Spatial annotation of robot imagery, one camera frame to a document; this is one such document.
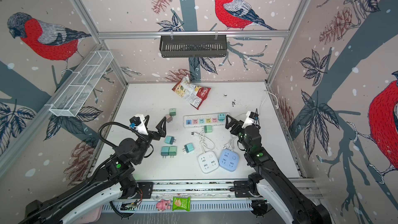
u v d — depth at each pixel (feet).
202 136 2.95
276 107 3.61
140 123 1.94
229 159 2.66
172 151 2.81
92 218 2.15
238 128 2.32
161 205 2.24
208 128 3.04
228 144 2.84
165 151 2.75
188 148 2.80
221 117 3.08
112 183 1.74
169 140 2.88
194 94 3.53
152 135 2.04
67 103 2.29
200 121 3.13
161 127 2.07
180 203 2.25
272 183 1.90
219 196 2.39
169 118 3.23
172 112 3.38
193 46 3.50
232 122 2.32
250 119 2.33
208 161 2.62
